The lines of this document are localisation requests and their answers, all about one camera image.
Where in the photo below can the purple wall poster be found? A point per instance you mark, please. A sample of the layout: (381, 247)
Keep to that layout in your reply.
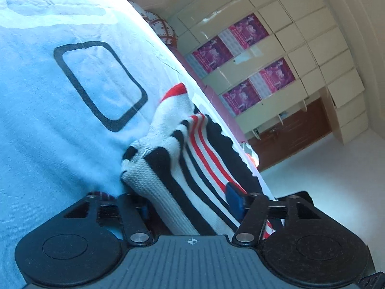
(276, 75)
(212, 55)
(240, 97)
(246, 31)

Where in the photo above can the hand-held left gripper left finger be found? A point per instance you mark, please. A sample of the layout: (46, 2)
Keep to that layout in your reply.
(129, 213)

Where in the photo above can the patterned red white pillow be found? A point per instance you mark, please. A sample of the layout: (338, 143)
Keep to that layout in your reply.
(159, 24)

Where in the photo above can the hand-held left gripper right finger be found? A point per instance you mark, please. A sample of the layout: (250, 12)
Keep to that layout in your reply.
(234, 200)

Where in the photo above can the striped knit sweater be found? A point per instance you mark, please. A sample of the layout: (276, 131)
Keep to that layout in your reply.
(180, 171)

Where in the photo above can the brown wooden door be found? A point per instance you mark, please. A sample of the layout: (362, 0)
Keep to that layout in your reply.
(297, 132)

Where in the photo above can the orange and white clothes pile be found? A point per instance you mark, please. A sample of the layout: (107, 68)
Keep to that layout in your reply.
(249, 153)

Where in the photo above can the cream wardrobe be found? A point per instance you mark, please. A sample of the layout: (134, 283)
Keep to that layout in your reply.
(315, 36)

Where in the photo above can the cream corner shelf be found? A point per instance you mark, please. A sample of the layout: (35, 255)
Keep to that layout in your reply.
(282, 117)

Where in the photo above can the blue patterned blanket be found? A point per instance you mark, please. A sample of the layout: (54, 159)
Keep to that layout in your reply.
(45, 111)

